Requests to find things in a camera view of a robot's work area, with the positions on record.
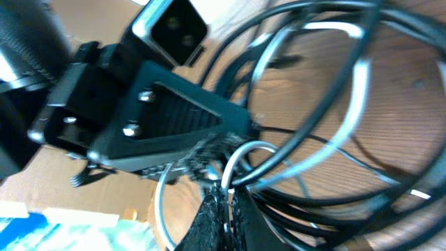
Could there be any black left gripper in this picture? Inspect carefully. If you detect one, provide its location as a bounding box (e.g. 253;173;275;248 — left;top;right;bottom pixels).
27;41;252;172

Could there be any white usb cable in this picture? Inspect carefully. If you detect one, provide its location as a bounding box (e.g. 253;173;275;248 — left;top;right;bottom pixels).
153;21;446;251

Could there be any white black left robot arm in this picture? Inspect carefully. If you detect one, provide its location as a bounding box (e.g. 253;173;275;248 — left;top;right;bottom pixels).
1;1;254;186

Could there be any blue white package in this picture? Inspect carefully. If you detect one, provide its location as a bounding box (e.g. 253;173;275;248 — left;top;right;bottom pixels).
1;201;160;251

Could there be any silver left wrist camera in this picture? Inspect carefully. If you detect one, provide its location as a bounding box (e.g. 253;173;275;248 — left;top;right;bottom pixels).
131;0;208;66

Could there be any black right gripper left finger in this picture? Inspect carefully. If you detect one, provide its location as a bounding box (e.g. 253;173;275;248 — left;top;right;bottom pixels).
174;186;226;251

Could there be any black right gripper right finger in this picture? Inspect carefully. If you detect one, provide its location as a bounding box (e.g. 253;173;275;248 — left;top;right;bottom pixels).
232;188;289;251

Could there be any cardboard box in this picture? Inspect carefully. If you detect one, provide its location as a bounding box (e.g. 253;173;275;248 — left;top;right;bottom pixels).
1;1;178;211

